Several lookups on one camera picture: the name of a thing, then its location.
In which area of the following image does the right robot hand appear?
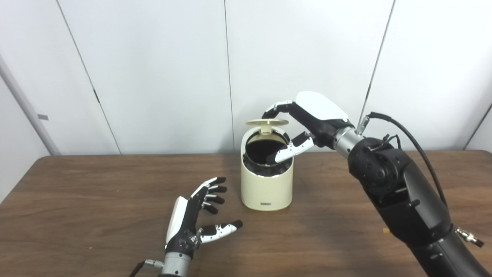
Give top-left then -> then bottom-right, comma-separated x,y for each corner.
262,91 -> 355,164

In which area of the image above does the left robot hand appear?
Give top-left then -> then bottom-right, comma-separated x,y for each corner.
165,177 -> 243,256

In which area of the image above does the cream round bin lid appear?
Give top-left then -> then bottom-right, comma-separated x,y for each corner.
246,119 -> 289,135

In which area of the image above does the black bin liner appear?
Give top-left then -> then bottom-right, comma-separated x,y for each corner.
243,131 -> 292,177

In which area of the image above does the cream-colored bin body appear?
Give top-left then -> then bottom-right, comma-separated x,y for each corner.
241,127 -> 294,211

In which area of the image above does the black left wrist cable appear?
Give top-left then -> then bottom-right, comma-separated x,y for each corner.
129,259 -> 165,277

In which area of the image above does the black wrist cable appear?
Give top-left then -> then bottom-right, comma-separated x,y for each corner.
129,259 -> 165,277
356,112 -> 485,247

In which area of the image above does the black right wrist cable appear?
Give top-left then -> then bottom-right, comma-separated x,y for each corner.
356,112 -> 485,247

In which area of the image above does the grey vertical wall post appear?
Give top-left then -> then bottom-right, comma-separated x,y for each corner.
0,54 -> 62,156

